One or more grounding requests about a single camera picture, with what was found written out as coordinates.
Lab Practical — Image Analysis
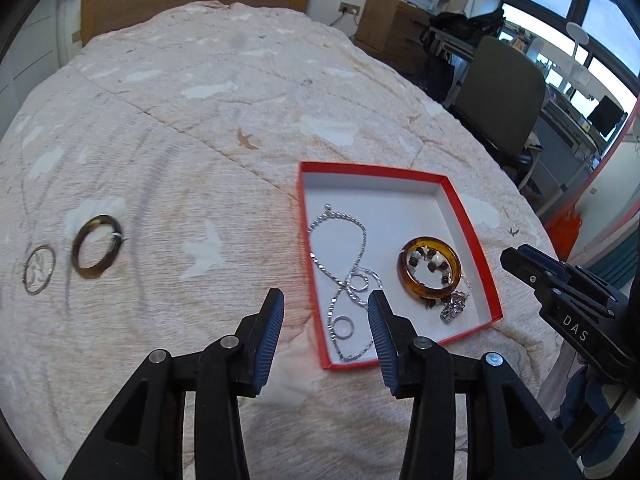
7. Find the wall power socket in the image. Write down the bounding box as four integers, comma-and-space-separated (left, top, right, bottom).
338, 2, 360, 16

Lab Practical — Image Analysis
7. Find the twisted silver bangle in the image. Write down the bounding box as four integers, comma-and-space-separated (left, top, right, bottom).
346, 269, 369, 294

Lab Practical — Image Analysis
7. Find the sparkly silver charm bracelet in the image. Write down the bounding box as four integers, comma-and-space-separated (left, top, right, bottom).
439, 289, 471, 324

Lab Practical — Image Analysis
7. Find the white sliding wardrobe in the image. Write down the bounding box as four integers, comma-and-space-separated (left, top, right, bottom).
0, 0, 60, 134

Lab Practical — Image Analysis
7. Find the beige cloud pattern duvet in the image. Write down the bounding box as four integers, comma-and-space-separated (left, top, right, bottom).
1, 3, 560, 479

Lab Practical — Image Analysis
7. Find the wooden nightstand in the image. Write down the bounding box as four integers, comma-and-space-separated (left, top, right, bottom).
352, 0, 433, 75

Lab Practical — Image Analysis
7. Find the thin metal hoop bangle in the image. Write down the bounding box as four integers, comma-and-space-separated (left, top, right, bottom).
23, 244, 56, 296

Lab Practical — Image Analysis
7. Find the grey office chair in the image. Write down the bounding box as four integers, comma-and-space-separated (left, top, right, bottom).
449, 37, 546, 188

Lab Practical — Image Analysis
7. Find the dark olive bangle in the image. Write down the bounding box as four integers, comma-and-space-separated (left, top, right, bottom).
69, 213, 132, 281

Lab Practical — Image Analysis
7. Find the white desk lamp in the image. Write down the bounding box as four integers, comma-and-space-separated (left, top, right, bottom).
565, 22, 590, 61

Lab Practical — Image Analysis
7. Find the red jewelry box tray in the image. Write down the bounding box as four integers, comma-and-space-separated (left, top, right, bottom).
297, 162, 503, 370

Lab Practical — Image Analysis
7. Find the desk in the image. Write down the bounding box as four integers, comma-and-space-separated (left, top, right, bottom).
522, 100, 600, 218

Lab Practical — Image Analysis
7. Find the black bag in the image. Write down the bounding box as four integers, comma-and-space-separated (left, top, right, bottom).
420, 8, 506, 50

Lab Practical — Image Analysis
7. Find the silver chain necklace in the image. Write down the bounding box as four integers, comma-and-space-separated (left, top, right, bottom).
307, 202, 385, 364

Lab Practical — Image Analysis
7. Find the amber resin bangle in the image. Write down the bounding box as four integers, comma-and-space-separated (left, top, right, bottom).
397, 236, 462, 307

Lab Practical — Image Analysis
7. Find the beaded bracelet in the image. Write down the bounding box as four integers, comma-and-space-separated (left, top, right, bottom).
406, 245, 454, 311

